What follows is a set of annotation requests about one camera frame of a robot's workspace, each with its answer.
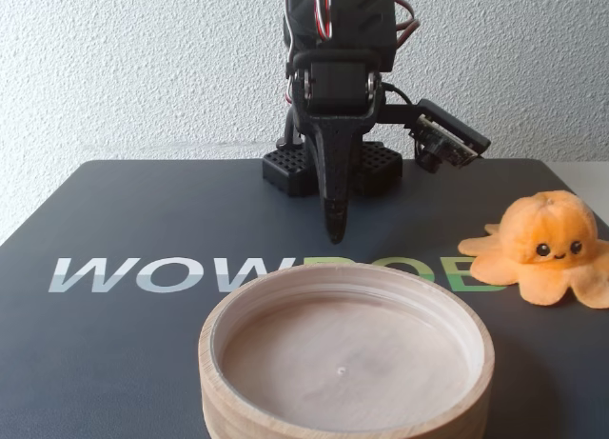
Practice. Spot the orange octopus plush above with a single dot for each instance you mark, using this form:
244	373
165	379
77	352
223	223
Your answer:
547	225

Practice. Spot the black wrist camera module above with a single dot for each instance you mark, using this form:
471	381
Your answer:
449	136

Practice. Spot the dark grey WOWROBO logo mat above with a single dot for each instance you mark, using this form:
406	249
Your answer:
119	210

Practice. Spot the white round cup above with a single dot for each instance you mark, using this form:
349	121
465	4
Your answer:
347	353

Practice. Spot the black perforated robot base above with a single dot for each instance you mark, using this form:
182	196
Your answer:
285	170

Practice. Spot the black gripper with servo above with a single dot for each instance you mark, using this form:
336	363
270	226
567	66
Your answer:
334	88

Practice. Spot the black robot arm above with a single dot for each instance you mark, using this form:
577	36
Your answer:
361	15

